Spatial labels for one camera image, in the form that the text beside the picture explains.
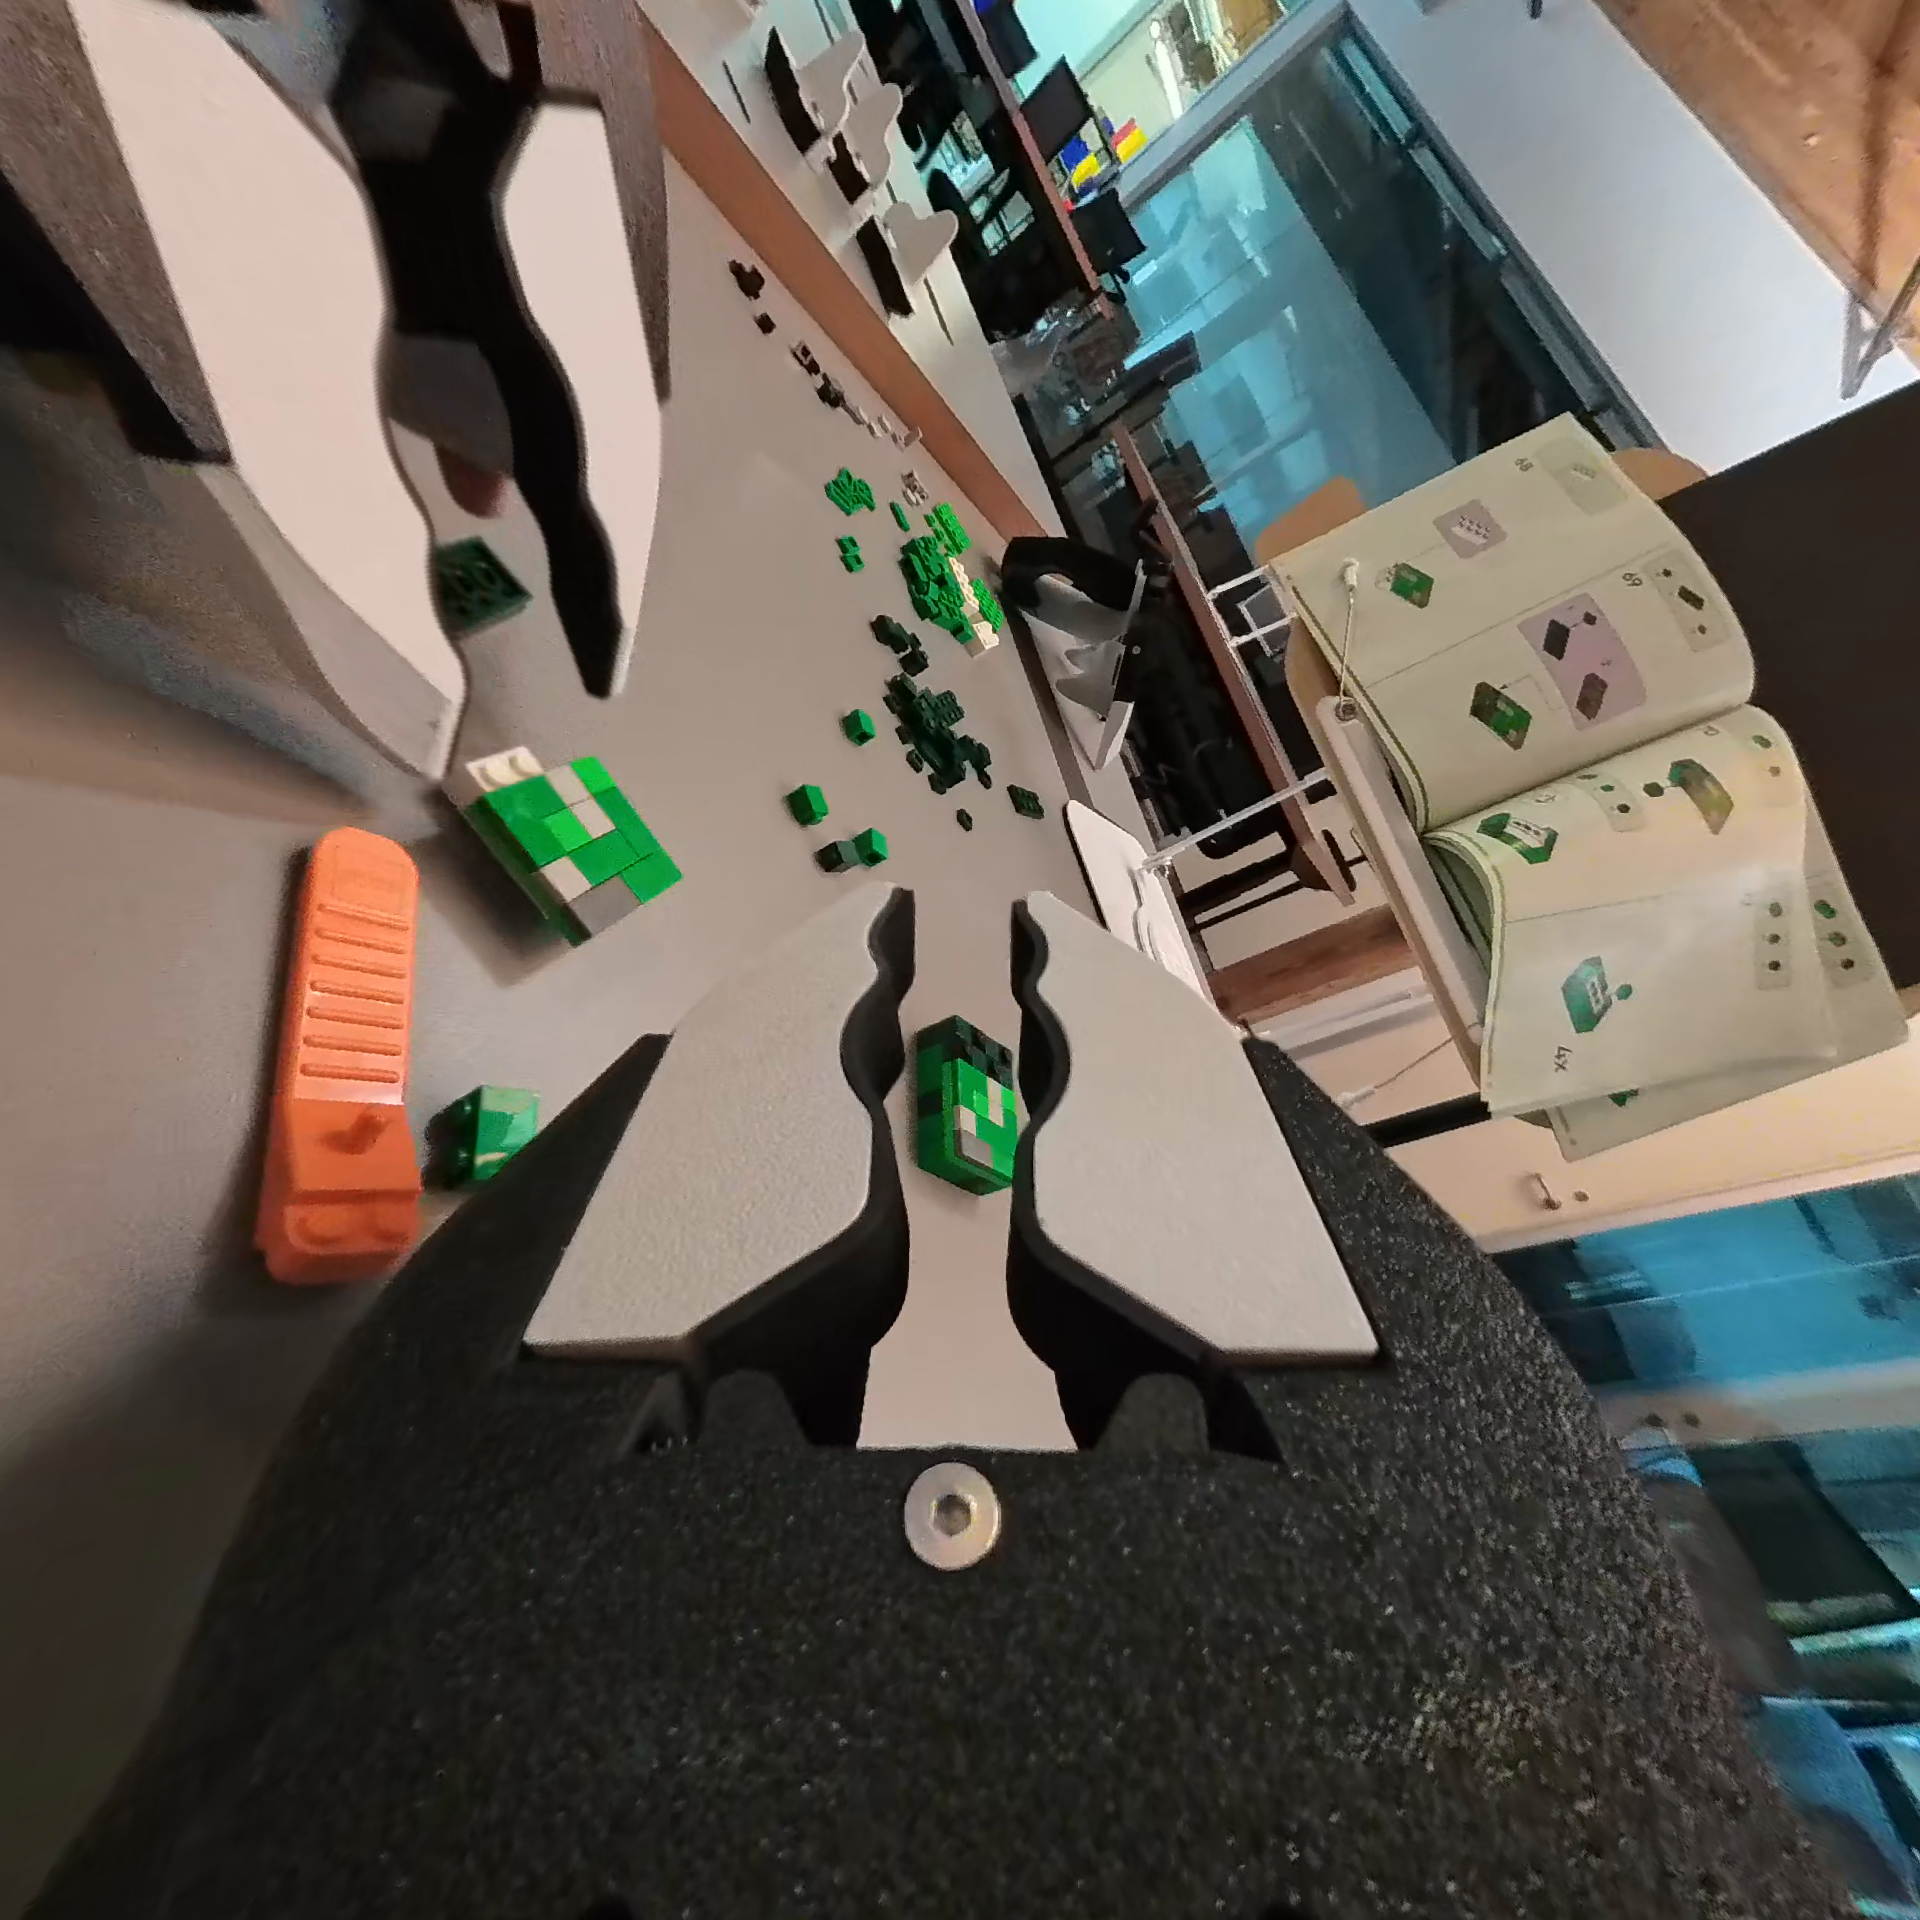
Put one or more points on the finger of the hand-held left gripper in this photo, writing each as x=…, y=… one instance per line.
x=600, y=301
x=287, y=376

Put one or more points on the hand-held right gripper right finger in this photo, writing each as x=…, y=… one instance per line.
x=1185, y=1200

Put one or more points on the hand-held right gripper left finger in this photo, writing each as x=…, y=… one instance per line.
x=722, y=1185

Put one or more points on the green and grey lego panel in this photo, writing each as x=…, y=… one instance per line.
x=578, y=841

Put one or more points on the scatter of black lego pieces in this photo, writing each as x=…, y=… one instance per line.
x=804, y=361

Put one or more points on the green and black lego block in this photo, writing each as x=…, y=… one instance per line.
x=968, y=1103

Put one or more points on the small green lego block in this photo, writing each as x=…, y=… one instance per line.
x=483, y=1134

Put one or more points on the large green lego lattice piece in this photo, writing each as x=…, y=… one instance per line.
x=853, y=491

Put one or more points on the pile of bright green lego pieces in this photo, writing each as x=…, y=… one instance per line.
x=938, y=577

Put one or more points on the pile of dark green lego pieces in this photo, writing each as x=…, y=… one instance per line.
x=929, y=736

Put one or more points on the person's left hand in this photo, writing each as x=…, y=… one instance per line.
x=472, y=490

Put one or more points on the white fin-shaped stand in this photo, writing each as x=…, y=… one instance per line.
x=915, y=240
x=819, y=75
x=879, y=129

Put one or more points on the orange brick separator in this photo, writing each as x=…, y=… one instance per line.
x=344, y=1020

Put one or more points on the stack of coloured storage bins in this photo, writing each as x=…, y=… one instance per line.
x=1087, y=165

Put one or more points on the row of black office chairs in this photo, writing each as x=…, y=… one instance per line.
x=1109, y=240

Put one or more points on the pale green instruction booklet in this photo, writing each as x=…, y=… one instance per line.
x=1619, y=901

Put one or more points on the black and grey headset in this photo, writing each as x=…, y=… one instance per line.
x=1096, y=660

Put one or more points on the black panel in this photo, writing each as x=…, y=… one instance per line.
x=1829, y=599

